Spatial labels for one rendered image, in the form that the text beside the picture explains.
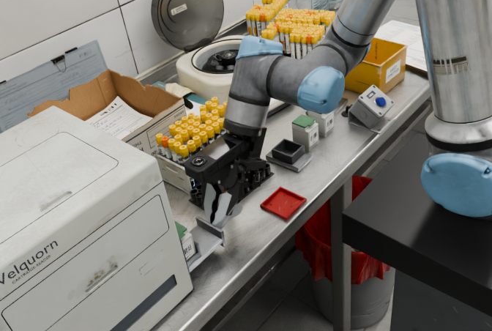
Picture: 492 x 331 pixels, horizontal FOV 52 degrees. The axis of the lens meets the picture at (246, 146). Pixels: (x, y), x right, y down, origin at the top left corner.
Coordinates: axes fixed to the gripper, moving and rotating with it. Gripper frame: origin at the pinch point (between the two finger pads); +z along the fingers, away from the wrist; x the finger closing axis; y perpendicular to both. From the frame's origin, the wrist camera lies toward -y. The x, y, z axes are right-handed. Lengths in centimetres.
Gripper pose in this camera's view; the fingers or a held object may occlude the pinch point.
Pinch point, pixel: (211, 226)
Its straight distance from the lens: 95.4
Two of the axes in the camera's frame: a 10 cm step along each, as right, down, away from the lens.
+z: -2.3, 9.5, 2.3
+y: 6.2, -0.4, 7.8
